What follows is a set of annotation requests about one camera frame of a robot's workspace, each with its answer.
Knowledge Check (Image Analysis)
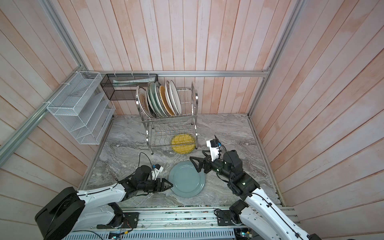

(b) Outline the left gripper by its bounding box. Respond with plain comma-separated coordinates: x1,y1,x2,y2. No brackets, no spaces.
138,177,174,193

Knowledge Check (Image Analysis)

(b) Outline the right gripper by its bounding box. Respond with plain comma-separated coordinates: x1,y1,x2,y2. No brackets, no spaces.
191,149,234,182

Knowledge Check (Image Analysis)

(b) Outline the grey blue round plate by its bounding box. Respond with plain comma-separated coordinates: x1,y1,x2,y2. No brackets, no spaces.
168,161,206,198

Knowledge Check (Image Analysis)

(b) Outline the stainless steel dish rack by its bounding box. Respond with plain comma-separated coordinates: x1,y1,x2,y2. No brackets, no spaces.
136,84,199,154

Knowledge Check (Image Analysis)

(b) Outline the orange woven bamboo plate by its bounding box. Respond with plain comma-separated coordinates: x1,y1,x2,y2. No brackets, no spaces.
159,85,175,116

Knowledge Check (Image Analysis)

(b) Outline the white plate dark lettered rim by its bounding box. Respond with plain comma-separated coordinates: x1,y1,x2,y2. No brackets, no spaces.
155,81,169,117

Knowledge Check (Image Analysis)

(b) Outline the white plate green clover outline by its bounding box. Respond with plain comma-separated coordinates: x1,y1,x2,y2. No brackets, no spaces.
169,81,182,115

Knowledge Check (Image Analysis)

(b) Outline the light green flower plate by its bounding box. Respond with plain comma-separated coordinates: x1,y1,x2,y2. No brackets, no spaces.
148,82,165,117

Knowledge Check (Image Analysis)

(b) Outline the cream plate with red flowers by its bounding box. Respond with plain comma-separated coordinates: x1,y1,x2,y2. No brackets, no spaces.
146,88,157,118

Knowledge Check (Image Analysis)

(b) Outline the white plate orange sunburst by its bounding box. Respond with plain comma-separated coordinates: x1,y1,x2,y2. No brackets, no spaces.
137,87,151,118

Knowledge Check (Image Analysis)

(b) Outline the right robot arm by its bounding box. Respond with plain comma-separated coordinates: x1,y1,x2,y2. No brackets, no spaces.
190,150,320,240

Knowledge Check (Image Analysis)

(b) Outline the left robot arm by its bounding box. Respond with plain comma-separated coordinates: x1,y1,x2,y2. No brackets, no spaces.
35,166,173,240

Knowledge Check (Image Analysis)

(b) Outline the yellow green woven plate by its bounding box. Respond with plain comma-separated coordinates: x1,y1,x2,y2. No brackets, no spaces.
171,134,196,155

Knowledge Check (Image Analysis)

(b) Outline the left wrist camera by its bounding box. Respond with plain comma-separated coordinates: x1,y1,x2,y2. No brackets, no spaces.
151,164,164,180

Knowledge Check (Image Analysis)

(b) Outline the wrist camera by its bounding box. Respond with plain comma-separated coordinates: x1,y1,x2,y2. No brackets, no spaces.
151,164,164,180
206,138,221,162

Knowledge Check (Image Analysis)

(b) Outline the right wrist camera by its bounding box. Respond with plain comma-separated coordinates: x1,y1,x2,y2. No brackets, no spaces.
206,138,221,162

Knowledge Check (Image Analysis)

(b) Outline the aluminium front rail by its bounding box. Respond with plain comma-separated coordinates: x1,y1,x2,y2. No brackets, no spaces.
65,205,301,233

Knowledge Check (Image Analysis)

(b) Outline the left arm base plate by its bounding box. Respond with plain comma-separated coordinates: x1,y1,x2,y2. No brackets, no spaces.
123,212,140,230

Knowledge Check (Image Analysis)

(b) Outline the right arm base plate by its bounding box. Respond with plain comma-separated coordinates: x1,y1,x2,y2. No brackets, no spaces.
214,209,242,226

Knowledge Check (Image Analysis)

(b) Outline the black wire wall basket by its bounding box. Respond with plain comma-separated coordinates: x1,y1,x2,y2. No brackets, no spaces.
101,74,158,101

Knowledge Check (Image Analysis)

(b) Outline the white wire mesh shelf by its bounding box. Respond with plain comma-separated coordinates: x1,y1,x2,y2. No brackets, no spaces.
47,72,116,145

